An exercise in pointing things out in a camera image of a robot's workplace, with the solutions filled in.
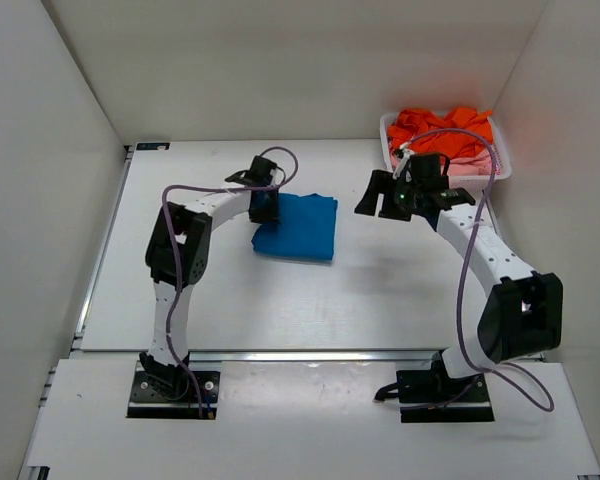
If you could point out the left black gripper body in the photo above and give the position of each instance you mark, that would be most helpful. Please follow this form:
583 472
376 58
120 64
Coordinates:
263 211

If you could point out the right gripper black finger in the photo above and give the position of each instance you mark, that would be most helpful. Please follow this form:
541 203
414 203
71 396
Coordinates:
377 199
391 210

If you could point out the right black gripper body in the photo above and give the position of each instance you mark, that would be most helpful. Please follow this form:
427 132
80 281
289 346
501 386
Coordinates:
389 198

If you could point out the blue t shirt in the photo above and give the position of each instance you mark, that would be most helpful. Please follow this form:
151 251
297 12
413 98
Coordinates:
305 230

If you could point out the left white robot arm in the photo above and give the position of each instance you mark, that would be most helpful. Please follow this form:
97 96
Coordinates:
177 258

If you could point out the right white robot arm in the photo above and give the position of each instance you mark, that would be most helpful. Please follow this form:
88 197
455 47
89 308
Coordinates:
523 311

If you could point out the orange t shirt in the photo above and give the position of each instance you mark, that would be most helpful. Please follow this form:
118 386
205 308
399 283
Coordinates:
426 131

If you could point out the pink t shirt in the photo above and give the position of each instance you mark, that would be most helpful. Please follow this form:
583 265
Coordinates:
478 165

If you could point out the white plastic basket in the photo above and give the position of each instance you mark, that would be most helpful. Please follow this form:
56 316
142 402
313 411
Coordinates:
469 182

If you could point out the black label sticker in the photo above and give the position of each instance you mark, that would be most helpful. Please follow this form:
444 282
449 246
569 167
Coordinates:
152 146

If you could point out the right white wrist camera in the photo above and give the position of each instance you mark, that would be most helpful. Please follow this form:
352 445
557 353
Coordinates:
402 156

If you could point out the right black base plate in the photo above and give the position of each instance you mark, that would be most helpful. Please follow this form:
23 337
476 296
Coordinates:
424 398

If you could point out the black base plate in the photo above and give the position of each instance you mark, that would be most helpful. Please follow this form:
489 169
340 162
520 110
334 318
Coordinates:
424 398
145 402

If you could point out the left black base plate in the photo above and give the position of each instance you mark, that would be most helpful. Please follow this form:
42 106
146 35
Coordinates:
145 402

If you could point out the aluminium table rail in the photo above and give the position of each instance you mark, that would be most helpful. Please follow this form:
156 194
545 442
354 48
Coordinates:
311 356

